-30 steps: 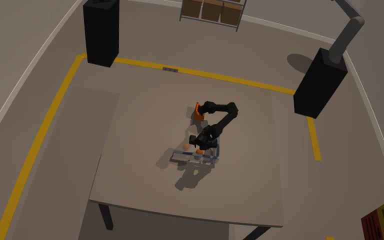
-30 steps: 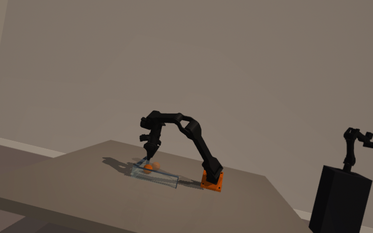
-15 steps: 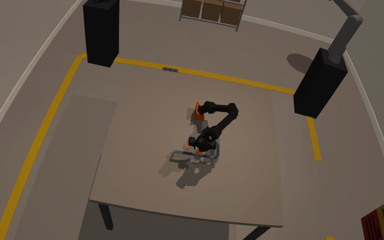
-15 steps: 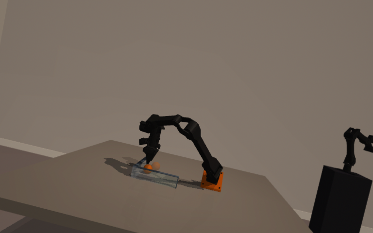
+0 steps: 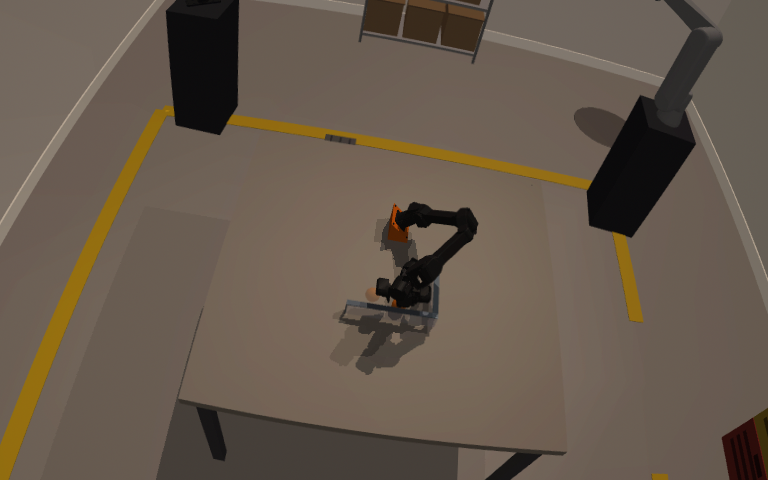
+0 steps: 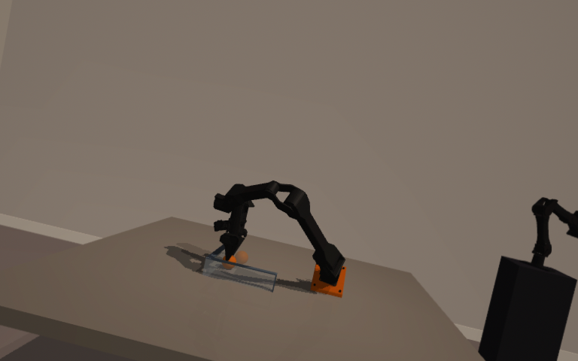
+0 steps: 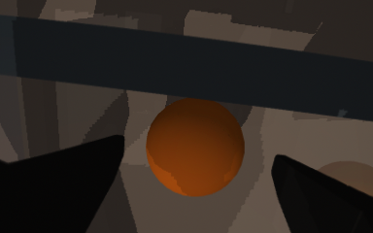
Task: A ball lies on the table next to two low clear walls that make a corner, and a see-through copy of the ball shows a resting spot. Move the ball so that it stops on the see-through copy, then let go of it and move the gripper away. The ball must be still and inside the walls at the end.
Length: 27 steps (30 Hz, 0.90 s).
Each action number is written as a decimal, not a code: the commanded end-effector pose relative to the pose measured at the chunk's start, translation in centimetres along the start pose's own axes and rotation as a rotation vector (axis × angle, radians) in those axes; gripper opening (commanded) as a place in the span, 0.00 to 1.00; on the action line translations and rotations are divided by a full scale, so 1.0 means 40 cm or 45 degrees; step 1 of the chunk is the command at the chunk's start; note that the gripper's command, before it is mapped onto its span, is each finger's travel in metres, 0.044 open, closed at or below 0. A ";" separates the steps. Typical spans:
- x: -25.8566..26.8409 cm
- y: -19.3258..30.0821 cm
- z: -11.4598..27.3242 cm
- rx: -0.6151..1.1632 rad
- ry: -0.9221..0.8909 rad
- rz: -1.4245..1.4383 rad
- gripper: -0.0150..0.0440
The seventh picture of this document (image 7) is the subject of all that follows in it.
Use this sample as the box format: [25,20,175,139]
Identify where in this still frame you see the clear low corner walls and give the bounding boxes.
[0,75,25,162]

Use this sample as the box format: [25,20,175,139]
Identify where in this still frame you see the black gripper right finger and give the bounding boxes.
[271,155,373,233]

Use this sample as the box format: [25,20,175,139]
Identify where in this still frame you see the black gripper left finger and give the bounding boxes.
[0,135,124,233]

